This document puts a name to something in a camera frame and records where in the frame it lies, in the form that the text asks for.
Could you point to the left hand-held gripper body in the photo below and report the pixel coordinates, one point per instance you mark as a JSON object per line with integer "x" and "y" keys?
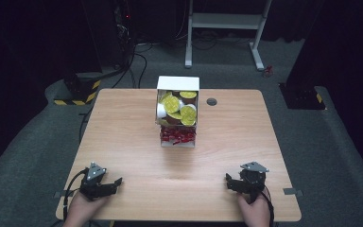
{"x": 92, "y": 186}

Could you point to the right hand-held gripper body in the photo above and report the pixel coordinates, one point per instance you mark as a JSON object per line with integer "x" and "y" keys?
{"x": 252, "y": 181}

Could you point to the person's left hand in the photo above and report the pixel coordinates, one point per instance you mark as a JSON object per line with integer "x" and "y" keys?
{"x": 80, "y": 209}

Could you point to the person's right hand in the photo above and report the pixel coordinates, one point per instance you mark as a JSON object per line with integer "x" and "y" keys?
{"x": 256, "y": 211}

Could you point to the grey tape tab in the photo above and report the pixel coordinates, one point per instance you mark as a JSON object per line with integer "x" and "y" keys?
{"x": 58, "y": 194}
{"x": 293, "y": 191}

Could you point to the grey table grommet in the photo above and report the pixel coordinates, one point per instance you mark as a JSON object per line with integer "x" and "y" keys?
{"x": 211, "y": 101}

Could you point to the black yellow striped stand base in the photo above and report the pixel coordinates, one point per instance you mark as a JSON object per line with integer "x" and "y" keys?
{"x": 85, "y": 90}

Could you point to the pile of yellow-lidded capsules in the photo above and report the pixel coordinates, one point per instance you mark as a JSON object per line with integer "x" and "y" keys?
{"x": 171, "y": 104}

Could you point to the white dispenser box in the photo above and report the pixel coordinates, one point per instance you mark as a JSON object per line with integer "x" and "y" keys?
{"x": 178, "y": 83}

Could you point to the small red object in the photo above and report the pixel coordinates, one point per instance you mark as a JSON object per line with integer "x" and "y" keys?
{"x": 267, "y": 71}

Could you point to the dark equipment rack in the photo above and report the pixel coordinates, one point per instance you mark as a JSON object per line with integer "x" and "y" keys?
{"x": 123, "y": 31}

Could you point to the white metal stand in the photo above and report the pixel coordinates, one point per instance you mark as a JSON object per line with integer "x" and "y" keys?
{"x": 225, "y": 21}

